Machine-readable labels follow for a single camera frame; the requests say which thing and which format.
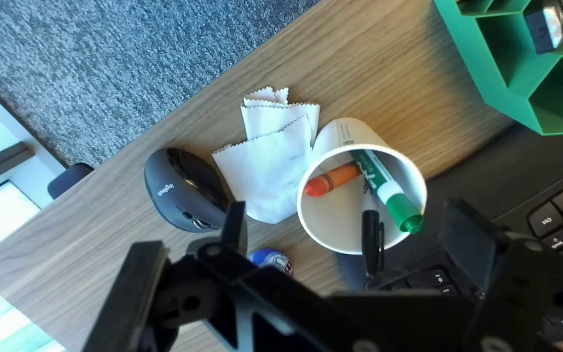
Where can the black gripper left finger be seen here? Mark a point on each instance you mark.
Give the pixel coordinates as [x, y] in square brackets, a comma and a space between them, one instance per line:
[132, 294]

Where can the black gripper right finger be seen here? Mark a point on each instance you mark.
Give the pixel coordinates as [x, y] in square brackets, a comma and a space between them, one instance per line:
[470, 241]

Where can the black marker grey barrel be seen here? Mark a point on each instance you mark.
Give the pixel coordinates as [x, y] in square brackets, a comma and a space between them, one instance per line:
[373, 241]

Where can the green marker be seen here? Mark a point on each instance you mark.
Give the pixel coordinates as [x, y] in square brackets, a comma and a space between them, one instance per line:
[390, 193]

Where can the orange marker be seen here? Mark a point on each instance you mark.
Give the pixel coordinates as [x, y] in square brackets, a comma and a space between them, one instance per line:
[331, 181]

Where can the green honeycomb pen rack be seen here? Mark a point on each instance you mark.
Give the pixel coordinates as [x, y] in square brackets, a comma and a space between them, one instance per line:
[484, 52]

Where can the black keyboard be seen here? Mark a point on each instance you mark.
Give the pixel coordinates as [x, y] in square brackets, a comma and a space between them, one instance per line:
[490, 177]

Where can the black computer mouse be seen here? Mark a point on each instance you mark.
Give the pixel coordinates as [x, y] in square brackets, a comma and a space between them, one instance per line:
[181, 189]

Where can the white paper cup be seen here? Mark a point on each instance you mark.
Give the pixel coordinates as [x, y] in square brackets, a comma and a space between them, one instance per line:
[341, 218]

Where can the blue gum container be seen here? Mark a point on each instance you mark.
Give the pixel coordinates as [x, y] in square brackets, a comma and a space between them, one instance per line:
[271, 259]

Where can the white crumpled cloth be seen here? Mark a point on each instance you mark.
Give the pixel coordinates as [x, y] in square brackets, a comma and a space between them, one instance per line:
[265, 163]

